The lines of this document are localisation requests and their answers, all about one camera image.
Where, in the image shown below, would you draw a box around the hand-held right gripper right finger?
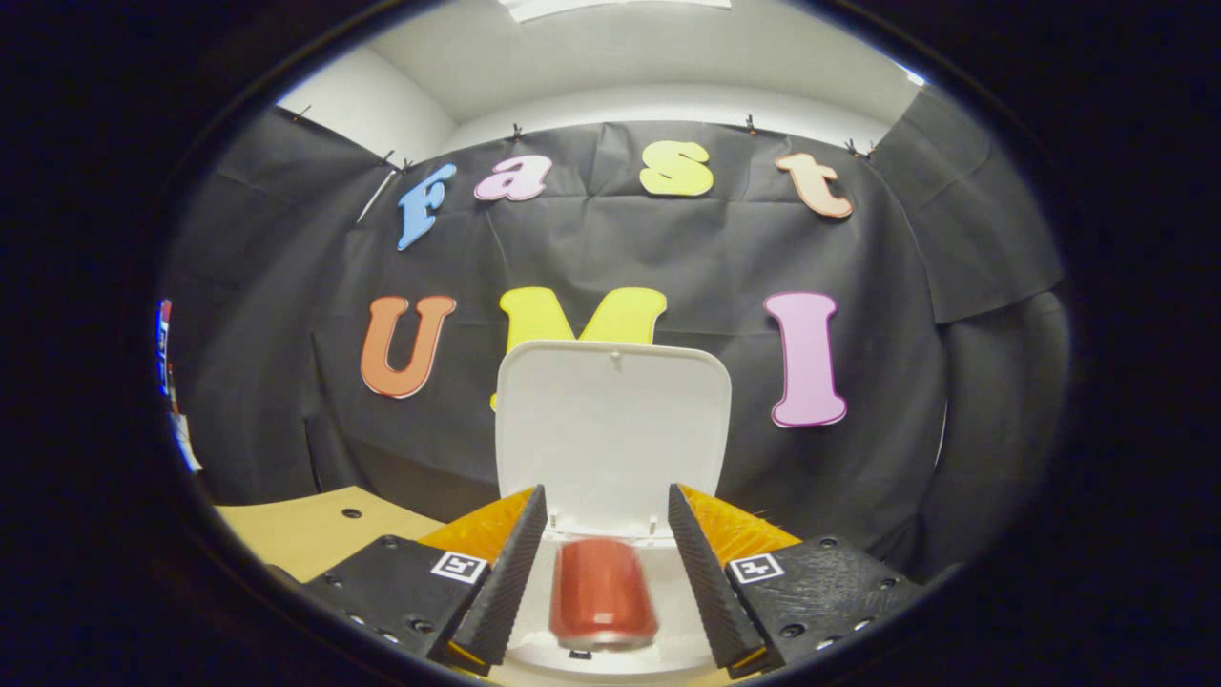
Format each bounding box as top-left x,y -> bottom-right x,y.
668,483 -> 924,680

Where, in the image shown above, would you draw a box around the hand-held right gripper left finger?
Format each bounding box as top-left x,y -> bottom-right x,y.
303,484 -> 549,677

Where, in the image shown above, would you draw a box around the red pop can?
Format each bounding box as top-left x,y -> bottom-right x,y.
548,537 -> 661,655

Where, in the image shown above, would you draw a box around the white desktop garbage bin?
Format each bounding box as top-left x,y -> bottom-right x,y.
482,341 -> 735,687

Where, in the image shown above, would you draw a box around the black backdrop cloth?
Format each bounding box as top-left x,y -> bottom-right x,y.
157,86 -> 1069,578

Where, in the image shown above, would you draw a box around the white papers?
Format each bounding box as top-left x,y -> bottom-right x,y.
172,412 -> 203,474

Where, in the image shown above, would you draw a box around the ceiling light panel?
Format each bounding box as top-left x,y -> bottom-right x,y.
498,0 -> 734,24

